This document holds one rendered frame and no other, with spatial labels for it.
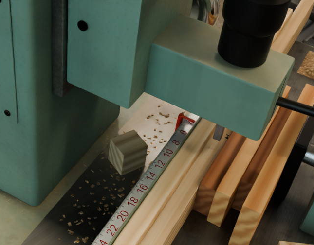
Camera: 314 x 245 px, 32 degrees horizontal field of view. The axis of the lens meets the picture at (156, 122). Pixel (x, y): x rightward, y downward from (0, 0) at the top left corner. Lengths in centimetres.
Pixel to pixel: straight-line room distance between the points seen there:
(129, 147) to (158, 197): 20
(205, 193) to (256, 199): 6
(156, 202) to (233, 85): 14
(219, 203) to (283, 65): 16
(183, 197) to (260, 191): 8
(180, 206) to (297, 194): 17
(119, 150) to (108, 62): 22
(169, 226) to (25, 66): 22
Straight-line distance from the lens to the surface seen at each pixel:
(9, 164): 71
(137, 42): 53
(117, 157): 77
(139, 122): 86
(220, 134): 64
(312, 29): 131
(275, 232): 64
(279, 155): 62
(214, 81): 56
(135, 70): 55
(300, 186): 70
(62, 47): 58
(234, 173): 61
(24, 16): 54
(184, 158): 62
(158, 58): 57
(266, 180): 59
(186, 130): 64
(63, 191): 76
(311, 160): 66
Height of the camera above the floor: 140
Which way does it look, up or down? 43 degrees down
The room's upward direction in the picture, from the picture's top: 10 degrees clockwise
